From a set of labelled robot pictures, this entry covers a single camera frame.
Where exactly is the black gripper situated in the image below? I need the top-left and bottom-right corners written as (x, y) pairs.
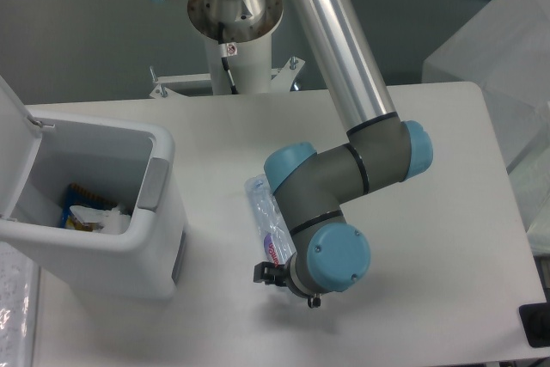
top-left (253, 261), bottom-right (322, 309)

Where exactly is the crushed clear plastic bottle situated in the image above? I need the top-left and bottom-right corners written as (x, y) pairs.
top-left (243, 172), bottom-right (299, 295)

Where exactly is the clear plastic wrapper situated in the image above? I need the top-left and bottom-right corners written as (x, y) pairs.
top-left (65, 205), bottom-right (131, 235)

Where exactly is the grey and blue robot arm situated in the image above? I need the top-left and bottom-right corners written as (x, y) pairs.
top-left (155, 0), bottom-right (433, 308)

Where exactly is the white trash can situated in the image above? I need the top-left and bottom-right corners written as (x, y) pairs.
top-left (1, 83), bottom-right (186, 300)

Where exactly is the blue snack wrapper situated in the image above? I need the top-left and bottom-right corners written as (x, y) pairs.
top-left (59, 183), bottom-right (117, 232)

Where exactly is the black device at table edge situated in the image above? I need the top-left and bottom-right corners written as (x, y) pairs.
top-left (519, 303), bottom-right (549, 348)

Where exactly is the bubble wrap sheet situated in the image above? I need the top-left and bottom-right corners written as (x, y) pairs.
top-left (1, 242), bottom-right (40, 366)

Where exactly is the translucent plastic storage box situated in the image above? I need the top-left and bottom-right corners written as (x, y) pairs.
top-left (422, 0), bottom-right (549, 256)

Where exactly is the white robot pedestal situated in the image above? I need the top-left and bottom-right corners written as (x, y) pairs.
top-left (150, 34), bottom-right (305, 99)

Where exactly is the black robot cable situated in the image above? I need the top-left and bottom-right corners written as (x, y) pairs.
top-left (217, 21), bottom-right (240, 95)

